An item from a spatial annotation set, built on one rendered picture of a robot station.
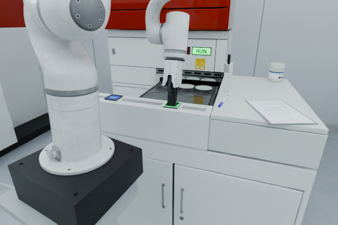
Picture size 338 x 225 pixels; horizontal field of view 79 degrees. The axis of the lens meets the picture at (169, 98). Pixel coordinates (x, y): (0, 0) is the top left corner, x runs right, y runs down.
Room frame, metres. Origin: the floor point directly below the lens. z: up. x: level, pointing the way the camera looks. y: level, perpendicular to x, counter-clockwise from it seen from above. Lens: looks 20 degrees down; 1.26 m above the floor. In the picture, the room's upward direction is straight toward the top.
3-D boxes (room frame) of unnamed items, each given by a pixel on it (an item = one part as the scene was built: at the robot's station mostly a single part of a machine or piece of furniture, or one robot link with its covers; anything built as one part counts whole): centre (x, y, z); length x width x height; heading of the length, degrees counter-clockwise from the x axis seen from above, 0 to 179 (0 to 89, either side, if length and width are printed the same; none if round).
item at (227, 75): (0.91, -0.27, 1.03); 0.06 x 0.04 x 0.13; 162
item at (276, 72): (1.08, -0.58, 1.01); 0.07 x 0.07 x 0.10
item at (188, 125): (0.77, 0.11, 0.89); 0.55 x 0.09 x 0.14; 72
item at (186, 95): (1.10, -0.07, 0.90); 0.34 x 0.34 x 0.01; 72
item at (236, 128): (0.88, -0.41, 0.89); 0.62 x 0.35 x 0.14; 162
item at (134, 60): (1.37, 0.04, 1.02); 0.82 x 0.03 x 0.40; 72
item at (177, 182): (0.97, -0.11, 0.41); 0.97 x 0.64 x 0.82; 72
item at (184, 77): (1.30, -0.12, 0.89); 0.44 x 0.02 x 0.10; 72
